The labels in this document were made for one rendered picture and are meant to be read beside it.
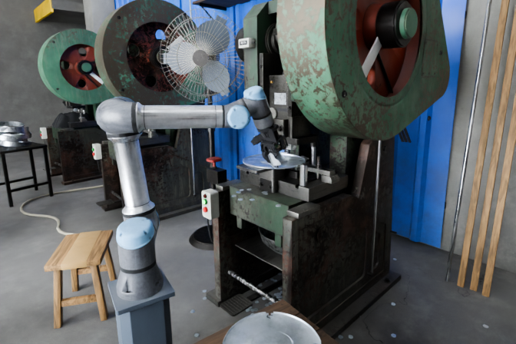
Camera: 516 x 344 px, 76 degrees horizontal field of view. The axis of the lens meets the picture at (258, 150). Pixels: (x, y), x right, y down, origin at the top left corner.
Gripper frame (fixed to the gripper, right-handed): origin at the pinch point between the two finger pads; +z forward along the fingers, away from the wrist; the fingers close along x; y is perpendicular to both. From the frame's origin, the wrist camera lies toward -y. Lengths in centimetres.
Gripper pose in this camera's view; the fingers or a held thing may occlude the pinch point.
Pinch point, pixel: (276, 165)
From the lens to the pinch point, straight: 139.6
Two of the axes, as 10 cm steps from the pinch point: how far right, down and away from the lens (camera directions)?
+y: 7.1, 1.3, -6.9
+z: 3.1, 8.2, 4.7
